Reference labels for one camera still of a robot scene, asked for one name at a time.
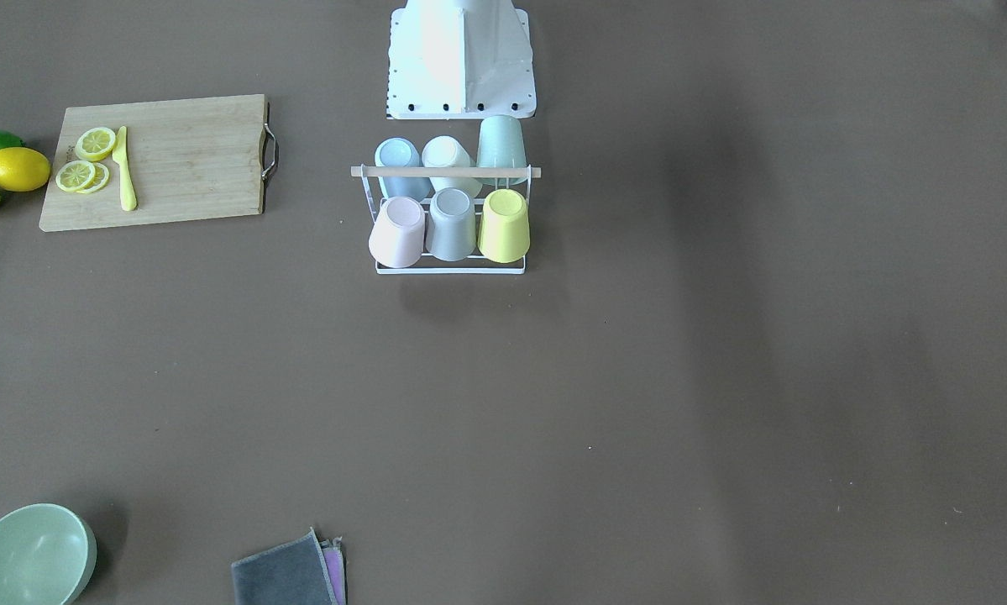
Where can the yellow plastic cup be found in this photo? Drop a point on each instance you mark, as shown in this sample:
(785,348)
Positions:
(505,227)

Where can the white plastic cup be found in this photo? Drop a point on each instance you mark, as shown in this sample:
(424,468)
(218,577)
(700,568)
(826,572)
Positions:
(446,152)

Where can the green ceramic bowl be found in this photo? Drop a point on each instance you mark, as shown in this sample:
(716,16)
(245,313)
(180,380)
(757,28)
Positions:
(47,555)

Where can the mint green plastic cup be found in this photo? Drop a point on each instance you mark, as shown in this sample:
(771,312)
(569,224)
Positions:
(501,145)

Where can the yellow plastic knife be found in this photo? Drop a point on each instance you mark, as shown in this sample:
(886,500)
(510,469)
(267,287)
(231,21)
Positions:
(127,194)

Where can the lemon slice hidden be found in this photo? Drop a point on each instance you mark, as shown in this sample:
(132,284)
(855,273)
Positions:
(99,180)

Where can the grey folded cloth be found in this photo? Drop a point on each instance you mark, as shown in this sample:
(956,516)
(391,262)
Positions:
(293,573)

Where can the lemon slice lower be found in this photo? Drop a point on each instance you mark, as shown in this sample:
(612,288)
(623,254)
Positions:
(74,176)

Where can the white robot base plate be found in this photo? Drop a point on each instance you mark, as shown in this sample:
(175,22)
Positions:
(460,60)

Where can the white wire cup holder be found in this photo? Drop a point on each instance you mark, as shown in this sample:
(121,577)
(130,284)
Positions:
(475,264)

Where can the light blue plastic cup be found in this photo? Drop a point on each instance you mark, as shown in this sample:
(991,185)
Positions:
(399,152)

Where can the wooden cutting board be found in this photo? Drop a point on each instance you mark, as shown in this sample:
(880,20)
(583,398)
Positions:
(189,159)

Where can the pink plastic cup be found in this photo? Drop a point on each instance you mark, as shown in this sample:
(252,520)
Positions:
(398,235)

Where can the lemon slice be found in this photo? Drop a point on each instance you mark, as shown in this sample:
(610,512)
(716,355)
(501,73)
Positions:
(95,144)
(74,176)

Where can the lemon slice upper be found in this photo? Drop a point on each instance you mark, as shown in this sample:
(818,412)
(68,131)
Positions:
(95,144)

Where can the grey plastic cup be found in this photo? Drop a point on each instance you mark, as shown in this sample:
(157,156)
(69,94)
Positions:
(451,234)

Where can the purple folded cloth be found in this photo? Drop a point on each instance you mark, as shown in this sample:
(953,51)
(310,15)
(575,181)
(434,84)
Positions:
(333,556)

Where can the whole yellow lemon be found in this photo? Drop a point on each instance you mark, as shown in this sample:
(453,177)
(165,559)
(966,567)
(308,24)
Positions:
(23,169)

